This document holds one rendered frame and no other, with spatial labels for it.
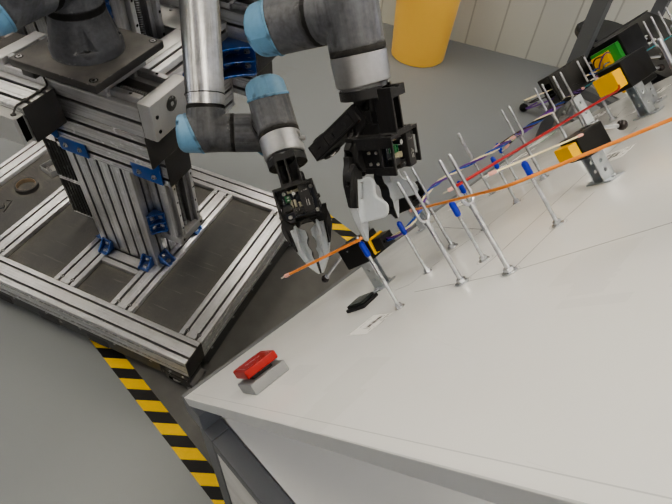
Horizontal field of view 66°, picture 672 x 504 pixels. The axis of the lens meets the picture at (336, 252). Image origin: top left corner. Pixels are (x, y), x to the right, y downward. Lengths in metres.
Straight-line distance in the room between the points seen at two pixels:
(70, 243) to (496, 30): 3.07
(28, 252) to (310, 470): 1.57
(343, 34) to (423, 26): 2.89
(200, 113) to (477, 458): 0.85
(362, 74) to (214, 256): 1.45
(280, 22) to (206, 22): 0.35
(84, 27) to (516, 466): 1.11
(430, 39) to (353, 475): 3.02
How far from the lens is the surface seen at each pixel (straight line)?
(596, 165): 0.75
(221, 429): 1.02
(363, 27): 0.69
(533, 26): 4.02
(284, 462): 0.99
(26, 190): 2.50
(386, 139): 0.68
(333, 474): 0.99
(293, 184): 0.87
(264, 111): 0.94
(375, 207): 0.72
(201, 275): 1.99
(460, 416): 0.37
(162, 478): 1.87
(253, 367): 0.69
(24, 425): 2.09
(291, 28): 0.73
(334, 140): 0.75
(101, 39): 1.23
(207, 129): 1.03
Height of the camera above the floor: 1.74
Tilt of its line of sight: 48 degrees down
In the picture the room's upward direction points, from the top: 6 degrees clockwise
